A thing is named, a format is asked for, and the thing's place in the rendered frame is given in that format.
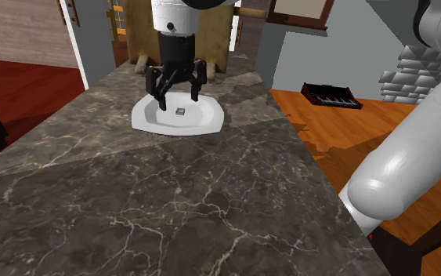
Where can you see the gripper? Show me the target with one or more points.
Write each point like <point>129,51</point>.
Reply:
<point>176,53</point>

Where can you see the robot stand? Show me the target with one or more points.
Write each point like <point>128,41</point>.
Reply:
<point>395,258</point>

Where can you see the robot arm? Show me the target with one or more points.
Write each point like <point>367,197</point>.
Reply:
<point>415,153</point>

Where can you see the brown-framed wall picture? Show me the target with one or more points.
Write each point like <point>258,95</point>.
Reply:
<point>300,9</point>

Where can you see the dark red keyboard instrument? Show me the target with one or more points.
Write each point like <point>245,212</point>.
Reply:
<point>331,97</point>

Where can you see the small grey square piece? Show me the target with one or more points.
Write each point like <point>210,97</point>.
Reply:
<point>180,111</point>

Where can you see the white shallow dish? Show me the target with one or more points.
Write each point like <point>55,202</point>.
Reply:
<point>204,118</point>

